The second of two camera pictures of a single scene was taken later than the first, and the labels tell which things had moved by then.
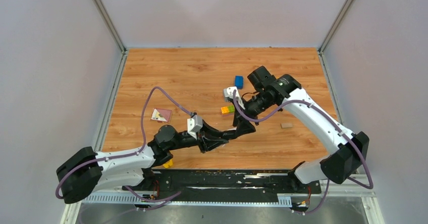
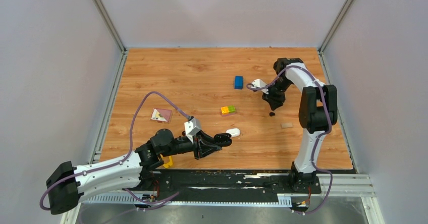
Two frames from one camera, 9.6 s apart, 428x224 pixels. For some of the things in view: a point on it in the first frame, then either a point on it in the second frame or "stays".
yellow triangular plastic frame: [168, 164] stays
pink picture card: [162, 115] stays
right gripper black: [244, 126] to [274, 101]
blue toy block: [239, 81] stays
